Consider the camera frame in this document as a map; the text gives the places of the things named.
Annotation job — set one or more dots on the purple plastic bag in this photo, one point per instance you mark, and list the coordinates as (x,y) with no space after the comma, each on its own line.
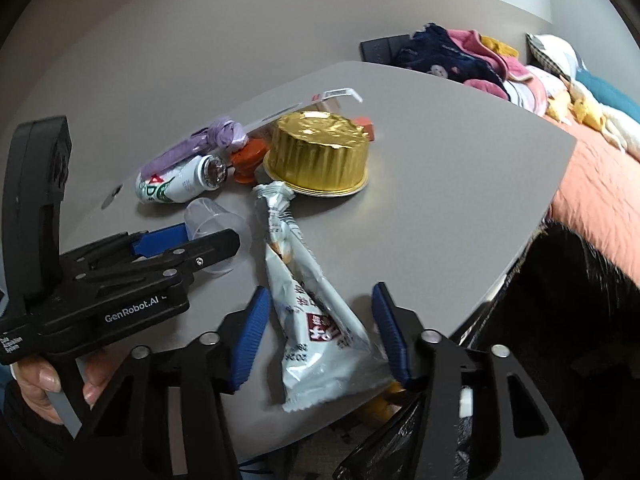
(220,132)

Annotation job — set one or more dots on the silver snack packet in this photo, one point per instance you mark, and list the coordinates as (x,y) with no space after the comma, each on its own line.
(310,320)

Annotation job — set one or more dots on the black wall socket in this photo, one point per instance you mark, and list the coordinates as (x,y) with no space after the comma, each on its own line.
(377,50)
(405,42)

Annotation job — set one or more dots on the yellow garment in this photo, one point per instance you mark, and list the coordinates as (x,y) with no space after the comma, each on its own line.
(500,46)

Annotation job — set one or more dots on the black trash bag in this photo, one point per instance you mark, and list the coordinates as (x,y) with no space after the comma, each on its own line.
(395,440)

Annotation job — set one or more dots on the pink cardboard box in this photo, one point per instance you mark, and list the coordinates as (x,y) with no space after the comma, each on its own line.
(365,127)

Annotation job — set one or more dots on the white goose plush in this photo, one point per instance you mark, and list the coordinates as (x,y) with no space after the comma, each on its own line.
(620,127)

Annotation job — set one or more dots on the gold foil cup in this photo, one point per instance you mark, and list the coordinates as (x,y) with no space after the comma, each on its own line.
(315,155)

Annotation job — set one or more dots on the dark fuzzy cloth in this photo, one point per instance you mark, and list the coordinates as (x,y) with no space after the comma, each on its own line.
(590,250)

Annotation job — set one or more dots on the clear plastic cup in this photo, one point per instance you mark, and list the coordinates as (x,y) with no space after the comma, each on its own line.
(215,217)

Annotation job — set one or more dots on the pink fleece garment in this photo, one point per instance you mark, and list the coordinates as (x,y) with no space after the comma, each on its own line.
(515,67)

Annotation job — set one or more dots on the orange bottle cap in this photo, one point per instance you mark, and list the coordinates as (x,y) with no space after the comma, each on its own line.
(250,157)

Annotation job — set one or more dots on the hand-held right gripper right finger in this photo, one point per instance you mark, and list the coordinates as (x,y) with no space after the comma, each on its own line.
(392,335)

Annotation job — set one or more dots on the person's left hand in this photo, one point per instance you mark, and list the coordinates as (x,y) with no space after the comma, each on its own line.
(35,380)

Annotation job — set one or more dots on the yellow duck plush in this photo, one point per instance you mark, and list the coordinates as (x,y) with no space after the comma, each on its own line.
(582,107)

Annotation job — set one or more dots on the checked pillow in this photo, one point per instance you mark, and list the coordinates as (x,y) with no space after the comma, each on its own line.
(555,55)

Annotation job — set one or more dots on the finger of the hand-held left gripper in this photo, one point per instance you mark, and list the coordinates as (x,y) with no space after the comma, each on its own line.
(160,240)
(210,250)

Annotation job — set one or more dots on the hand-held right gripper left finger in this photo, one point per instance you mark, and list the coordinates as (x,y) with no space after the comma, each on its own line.
(250,340)

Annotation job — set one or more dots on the navy printed garment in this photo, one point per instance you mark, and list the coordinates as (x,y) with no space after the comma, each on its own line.
(440,55)

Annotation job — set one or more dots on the small white printed bottle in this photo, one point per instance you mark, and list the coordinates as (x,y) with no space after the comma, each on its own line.
(170,185)

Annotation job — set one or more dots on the teal pillow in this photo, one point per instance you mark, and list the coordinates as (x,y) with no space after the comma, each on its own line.
(610,92)

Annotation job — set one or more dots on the white thermometer box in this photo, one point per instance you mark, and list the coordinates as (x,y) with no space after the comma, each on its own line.
(300,107)

